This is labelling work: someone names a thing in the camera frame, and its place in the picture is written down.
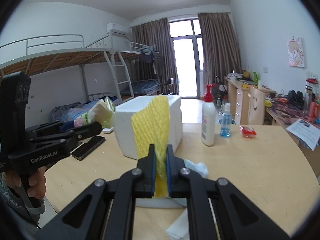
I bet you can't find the white cloth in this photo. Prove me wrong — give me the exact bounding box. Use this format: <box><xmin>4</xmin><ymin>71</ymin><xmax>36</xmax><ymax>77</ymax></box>
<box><xmin>135</xmin><ymin>158</ymin><xmax>209</xmax><ymax>240</ymax></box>

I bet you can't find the yellow foam net sleeve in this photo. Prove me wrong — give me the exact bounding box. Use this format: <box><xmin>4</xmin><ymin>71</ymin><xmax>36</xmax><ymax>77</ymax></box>
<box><xmin>131</xmin><ymin>95</ymin><xmax>170</xmax><ymax>198</ymax></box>

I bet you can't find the person's left hand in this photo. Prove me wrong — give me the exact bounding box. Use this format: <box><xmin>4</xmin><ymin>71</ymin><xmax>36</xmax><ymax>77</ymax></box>
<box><xmin>2</xmin><ymin>166</ymin><xmax>47</xmax><ymax>201</ymax></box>

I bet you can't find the blue patterned quilt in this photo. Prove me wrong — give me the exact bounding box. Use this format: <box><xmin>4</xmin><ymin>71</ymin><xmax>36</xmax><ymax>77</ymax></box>
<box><xmin>51</xmin><ymin>98</ymin><xmax>106</xmax><ymax>124</ymax></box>

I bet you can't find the black smartphone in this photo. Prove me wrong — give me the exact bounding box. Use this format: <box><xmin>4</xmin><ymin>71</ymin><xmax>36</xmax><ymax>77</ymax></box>
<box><xmin>71</xmin><ymin>135</ymin><xmax>106</xmax><ymax>161</ymax></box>

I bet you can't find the white remote control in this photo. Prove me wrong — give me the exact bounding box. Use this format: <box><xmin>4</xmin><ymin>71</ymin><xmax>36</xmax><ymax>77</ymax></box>
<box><xmin>102</xmin><ymin>127</ymin><xmax>113</xmax><ymax>134</ymax></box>

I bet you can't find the white styrofoam box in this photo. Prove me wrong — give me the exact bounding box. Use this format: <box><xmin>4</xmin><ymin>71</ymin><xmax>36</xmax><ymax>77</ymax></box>
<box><xmin>113</xmin><ymin>95</ymin><xmax>183</xmax><ymax>160</ymax></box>

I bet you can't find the metal bunk bed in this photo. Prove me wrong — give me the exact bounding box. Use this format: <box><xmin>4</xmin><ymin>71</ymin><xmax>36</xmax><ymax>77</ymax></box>
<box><xmin>0</xmin><ymin>34</ymin><xmax>163</xmax><ymax>106</ymax></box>

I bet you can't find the red snack packet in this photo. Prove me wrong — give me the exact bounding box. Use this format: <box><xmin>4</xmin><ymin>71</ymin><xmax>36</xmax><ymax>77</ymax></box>
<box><xmin>239</xmin><ymin>126</ymin><xmax>257</xmax><ymax>138</ymax></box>

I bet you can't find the blue checkered mattress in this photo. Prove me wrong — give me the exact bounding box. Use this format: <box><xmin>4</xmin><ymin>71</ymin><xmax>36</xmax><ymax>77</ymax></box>
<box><xmin>131</xmin><ymin>79</ymin><xmax>161</xmax><ymax>96</ymax></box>

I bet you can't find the trash bin with liner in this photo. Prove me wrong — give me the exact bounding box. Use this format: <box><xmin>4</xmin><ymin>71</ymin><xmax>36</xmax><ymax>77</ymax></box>
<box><xmin>218</xmin><ymin>118</ymin><xmax>236</xmax><ymax>125</ymax></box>

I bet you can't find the white lotion pump bottle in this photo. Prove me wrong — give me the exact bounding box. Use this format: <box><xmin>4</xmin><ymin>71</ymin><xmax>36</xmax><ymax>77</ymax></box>
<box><xmin>201</xmin><ymin>84</ymin><xmax>216</xmax><ymax>146</ymax></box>

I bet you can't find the wooden chair smiley face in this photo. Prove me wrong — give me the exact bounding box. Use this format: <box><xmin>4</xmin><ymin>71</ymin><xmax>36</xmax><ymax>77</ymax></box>
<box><xmin>248</xmin><ymin>87</ymin><xmax>265</xmax><ymax>125</ymax></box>

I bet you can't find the white air conditioner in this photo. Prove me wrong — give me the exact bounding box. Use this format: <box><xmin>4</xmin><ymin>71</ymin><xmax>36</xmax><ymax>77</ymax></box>
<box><xmin>107</xmin><ymin>23</ymin><xmax>129</xmax><ymax>36</ymax></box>

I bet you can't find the wooden drawer desk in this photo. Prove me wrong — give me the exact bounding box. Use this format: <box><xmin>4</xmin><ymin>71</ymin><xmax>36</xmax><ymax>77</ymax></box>
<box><xmin>223</xmin><ymin>76</ymin><xmax>277</xmax><ymax>126</ymax></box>

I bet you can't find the white printed paper sheet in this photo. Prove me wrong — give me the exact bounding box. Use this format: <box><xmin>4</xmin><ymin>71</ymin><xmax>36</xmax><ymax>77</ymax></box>
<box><xmin>286</xmin><ymin>119</ymin><xmax>320</xmax><ymax>151</ymax></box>

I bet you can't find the wooden desk with patterned cloth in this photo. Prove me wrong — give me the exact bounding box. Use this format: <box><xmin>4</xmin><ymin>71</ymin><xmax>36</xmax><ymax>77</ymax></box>
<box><xmin>265</xmin><ymin>101</ymin><xmax>319</xmax><ymax>177</ymax></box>

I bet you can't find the left brown curtain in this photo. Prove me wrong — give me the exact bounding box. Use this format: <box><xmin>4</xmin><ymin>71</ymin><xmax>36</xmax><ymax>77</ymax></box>
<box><xmin>131</xmin><ymin>18</ymin><xmax>178</xmax><ymax>94</ymax></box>

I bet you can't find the brown curtain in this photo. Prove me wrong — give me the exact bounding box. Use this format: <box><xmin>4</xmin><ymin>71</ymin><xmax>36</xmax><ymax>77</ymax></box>
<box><xmin>131</xmin><ymin>18</ymin><xmax>178</xmax><ymax>94</ymax></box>
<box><xmin>198</xmin><ymin>12</ymin><xmax>242</xmax><ymax>85</ymax></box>

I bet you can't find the red cylindrical container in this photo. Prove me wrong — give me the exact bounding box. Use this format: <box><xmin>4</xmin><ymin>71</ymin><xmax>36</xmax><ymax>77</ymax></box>
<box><xmin>308</xmin><ymin>102</ymin><xmax>319</xmax><ymax>119</ymax></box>

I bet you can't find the clear water bottle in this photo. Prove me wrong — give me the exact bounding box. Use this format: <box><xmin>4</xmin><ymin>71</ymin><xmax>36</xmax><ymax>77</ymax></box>
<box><xmin>304</xmin><ymin>85</ymin><xmax>313</xmax><ymax>112</ymax></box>

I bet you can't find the glass balcony door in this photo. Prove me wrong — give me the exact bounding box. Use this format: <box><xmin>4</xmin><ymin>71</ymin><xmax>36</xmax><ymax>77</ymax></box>
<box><xmin>169</xmin><ymin>18</ymin><xmax>203</xmax><ymax>99</ymax></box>

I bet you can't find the right brown curtain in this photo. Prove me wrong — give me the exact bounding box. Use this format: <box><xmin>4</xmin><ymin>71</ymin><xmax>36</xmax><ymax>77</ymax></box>
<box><xmin>198</xmin><ymin>12</ymin><xmax>242</xmax><ymax>85</ymax></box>

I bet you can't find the anime wall picture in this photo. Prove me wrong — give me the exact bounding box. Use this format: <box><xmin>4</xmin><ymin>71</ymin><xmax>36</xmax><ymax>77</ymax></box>
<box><xmin>287</xmin><ymin>36</ymin><xmax>305</xmax><ymax>68</ymax></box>

